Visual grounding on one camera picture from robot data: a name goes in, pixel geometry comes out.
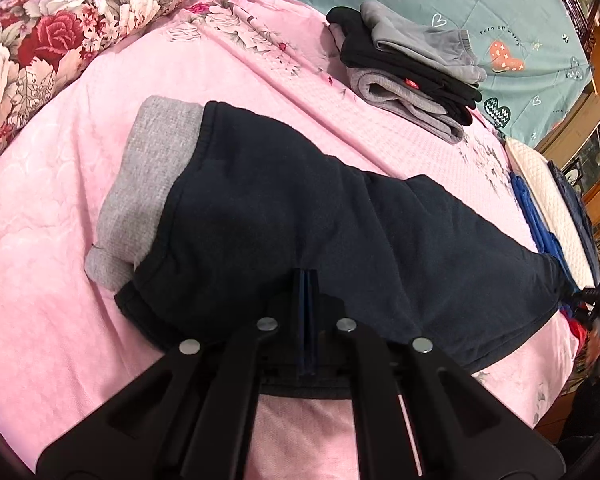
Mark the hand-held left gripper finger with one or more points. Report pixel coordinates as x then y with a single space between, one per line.
311 310
300 310

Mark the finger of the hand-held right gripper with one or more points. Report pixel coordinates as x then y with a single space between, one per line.
592 296

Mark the navy pants with grey lining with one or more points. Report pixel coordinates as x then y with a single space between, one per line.
290 220

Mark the folded grey fleece pants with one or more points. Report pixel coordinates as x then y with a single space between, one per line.
405 102

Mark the folded light grey pants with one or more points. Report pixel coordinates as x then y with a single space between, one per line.
420 40

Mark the navy cloth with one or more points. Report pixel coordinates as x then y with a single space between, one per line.
577 210

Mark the blue cloth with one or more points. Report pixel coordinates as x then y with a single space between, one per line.
535 215

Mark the white textured pillow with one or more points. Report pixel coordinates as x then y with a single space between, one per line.
555 200

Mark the wooden cabinet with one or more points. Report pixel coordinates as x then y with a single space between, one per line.
590 125

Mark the pink floral blanket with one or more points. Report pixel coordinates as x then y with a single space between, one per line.
70 200

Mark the stack of folded clothes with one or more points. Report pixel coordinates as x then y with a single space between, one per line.
405 67

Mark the red floral pillow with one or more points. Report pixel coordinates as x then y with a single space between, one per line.
45 30

